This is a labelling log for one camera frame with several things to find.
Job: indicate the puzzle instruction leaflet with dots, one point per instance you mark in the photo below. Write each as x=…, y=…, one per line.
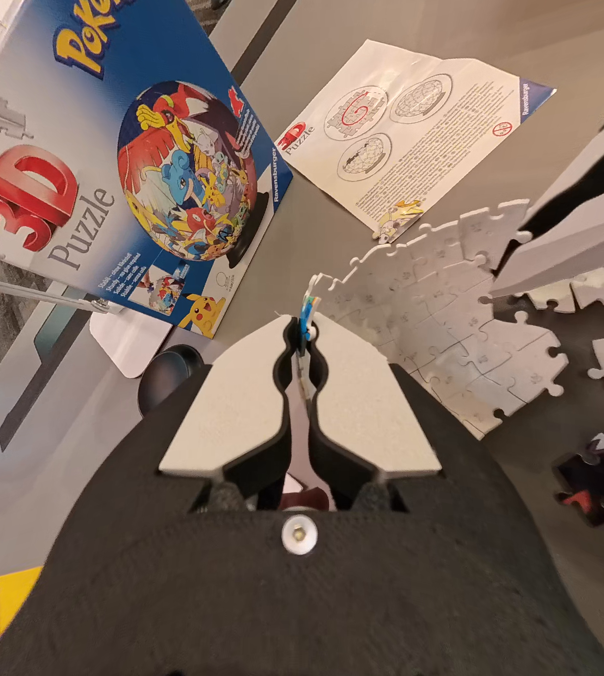
x=465, y=121

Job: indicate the partly built puzzle ball shell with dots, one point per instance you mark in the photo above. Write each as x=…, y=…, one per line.
x=439, y=317

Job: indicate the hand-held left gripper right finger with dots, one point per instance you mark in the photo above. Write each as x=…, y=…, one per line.
x=381, y=422

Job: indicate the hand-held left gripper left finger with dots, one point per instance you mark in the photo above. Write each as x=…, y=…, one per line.
x=228, y=422

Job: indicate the yellow cream joined puzzle pieces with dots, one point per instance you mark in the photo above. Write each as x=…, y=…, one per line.
x=397, y=222

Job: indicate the black ball stand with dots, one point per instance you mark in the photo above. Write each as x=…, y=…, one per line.
x=167, y=380

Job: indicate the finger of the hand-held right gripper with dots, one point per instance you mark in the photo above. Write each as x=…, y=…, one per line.
x=597, y=158
x=571, y=253

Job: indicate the blue puzzle box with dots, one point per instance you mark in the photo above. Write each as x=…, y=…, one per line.
x=43, y=79

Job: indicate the black red puzzle piece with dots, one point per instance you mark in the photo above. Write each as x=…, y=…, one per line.
x=592, y=480

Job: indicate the clear acrylic bar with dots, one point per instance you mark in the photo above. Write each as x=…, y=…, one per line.
x=43, y=295

